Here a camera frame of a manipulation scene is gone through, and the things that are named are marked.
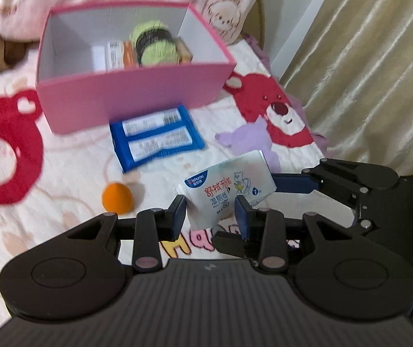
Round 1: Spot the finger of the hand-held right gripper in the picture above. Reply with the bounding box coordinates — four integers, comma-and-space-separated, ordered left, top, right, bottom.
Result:
271, 158, 399, 210
211, 230, 261, 258

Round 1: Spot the orange makeup sponge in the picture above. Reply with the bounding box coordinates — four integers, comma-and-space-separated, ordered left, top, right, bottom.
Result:
102, 183, 134, 214

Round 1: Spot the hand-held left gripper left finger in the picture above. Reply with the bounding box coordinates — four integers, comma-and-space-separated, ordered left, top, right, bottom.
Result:
53, 194, 188, 272

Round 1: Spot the beige curtain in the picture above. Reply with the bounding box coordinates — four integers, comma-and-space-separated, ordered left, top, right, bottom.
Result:
279, 0, 413, 178

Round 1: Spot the purple plush toy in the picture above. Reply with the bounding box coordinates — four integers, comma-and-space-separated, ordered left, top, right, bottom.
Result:
215, 117, 280, 170

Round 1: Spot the clear plastic case orange label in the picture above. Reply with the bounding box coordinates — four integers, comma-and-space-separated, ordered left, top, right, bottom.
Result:
93, 40, 138, 73

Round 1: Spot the gold foundation bottle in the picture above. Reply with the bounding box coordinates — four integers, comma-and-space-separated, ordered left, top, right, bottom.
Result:
176, 37, 193, 64

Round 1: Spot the brown bed headboard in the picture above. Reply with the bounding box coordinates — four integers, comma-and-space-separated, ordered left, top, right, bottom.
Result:
252, 0, 267, 49

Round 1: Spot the pink cardboard box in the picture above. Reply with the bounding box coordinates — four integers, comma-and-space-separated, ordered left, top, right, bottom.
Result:
35, 1, 237, 135

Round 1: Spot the white wet tissue packet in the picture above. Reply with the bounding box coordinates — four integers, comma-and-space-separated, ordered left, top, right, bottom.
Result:
176, 150, 277, 231

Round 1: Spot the blue wet wipes pack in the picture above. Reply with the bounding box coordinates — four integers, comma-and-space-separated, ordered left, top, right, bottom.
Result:
109, 106, 206, 173

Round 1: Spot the green yarn ball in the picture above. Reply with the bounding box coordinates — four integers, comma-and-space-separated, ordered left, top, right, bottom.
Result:
129, 22, 180, 67

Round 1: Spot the red bear printed blanket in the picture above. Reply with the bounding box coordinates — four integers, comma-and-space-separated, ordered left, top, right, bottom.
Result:
0, 38, 328, 337

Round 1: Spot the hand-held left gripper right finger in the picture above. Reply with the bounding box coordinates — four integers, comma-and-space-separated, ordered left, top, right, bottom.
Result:
235, 194, 361, 273

